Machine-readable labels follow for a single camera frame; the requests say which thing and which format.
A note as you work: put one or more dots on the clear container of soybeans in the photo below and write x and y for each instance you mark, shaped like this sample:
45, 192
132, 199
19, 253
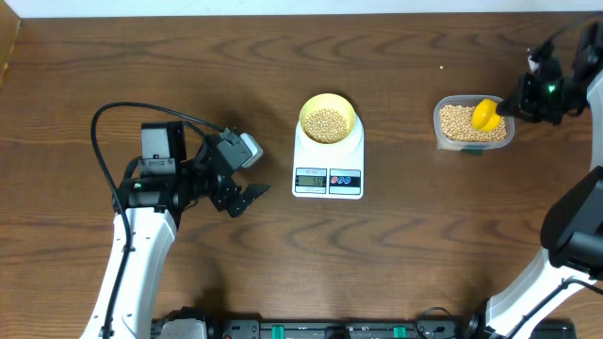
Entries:
471, 123

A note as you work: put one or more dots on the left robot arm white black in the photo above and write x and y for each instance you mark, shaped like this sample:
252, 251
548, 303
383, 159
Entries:
156, 189

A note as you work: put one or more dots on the yellow plastic bowl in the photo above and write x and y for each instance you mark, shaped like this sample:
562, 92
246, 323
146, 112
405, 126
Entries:
327, 118

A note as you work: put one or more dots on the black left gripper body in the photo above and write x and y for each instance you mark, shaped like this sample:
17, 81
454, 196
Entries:
220, 193

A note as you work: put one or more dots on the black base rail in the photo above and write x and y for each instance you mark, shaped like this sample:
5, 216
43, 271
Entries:
192, 323

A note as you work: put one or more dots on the yellow plastic scoop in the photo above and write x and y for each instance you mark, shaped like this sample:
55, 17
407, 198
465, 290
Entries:
485, 117

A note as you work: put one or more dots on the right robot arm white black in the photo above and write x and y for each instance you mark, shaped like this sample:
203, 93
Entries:
570, 257

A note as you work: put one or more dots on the white digital kitchen scale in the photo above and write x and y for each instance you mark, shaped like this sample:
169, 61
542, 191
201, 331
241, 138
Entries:
329, 171

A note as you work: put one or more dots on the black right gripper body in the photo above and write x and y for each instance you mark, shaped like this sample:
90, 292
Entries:
546, 99

